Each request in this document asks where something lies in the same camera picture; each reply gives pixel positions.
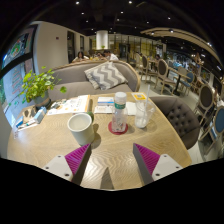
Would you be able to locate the window with festive stickers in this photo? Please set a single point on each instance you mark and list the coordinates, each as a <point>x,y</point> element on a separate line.
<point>16,50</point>

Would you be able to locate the white mug with green print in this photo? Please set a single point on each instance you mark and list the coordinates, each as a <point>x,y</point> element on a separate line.
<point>81,131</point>

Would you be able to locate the grey upholstered sofa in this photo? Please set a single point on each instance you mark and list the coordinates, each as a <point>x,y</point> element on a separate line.
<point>73,76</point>

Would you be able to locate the flat round red coaster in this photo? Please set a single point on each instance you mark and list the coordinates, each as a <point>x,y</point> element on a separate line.
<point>110,128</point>

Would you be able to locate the group of dining chairs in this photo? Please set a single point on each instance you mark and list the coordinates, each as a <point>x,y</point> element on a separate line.
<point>206,96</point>

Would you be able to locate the yellow sign card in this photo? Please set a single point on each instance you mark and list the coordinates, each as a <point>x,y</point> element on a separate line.
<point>139,96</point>

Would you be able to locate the group of ceiling lights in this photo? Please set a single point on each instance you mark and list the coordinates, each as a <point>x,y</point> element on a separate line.
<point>77,2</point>

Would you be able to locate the clear plastic cup with straw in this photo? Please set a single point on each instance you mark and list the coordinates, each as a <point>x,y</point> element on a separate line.
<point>143,116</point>

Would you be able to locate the grey white chevron cushion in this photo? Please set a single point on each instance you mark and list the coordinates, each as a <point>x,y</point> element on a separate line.
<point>106,75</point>

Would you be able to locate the white printed box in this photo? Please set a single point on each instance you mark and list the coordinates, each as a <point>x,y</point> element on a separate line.
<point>78,104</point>

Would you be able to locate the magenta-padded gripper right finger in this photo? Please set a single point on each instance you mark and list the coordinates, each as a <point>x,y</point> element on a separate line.
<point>165,166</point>

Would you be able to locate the small white blue box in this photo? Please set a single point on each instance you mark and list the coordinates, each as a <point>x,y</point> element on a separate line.
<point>40,115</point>

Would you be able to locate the printed paper leaflet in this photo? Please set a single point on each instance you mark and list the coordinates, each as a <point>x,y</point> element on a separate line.
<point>56,107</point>

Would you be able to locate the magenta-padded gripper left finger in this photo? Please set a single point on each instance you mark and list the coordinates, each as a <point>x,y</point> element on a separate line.
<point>58,166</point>

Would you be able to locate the white round pillar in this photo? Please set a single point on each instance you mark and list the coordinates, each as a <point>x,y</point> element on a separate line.
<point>102,39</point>

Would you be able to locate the white box with blue stripe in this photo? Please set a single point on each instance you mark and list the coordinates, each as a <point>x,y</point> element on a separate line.
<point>105,101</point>

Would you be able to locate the green potted plant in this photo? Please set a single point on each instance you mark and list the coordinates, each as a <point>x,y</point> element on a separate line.
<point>36,86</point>

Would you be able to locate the wooden dining table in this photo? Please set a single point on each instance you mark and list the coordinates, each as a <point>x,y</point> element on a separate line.
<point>178,74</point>

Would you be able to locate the person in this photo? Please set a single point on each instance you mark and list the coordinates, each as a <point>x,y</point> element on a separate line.
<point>80,57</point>
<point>110,56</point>

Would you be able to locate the dark grey tufted armchair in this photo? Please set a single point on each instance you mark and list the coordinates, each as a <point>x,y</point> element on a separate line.
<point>180,120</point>

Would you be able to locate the clear plastic water bottle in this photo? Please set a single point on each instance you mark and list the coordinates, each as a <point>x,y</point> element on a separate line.
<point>119,115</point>

